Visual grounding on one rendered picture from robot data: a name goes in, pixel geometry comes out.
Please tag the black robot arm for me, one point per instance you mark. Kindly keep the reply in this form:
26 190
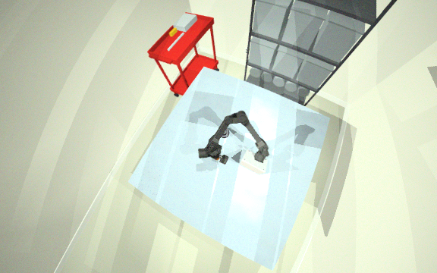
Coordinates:
214 149

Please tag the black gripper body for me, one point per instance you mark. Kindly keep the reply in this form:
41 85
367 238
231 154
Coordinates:
223 158

